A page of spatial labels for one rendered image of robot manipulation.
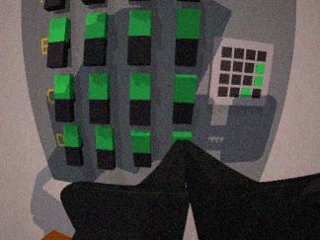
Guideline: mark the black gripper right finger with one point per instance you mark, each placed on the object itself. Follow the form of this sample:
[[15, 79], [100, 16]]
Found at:
[[226, 205]]

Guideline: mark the grey switch panel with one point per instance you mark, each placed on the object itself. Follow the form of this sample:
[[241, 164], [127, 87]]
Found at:
[[113, 83]]

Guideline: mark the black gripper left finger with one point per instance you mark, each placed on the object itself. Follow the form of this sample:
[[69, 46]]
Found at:
[[159, 205]]

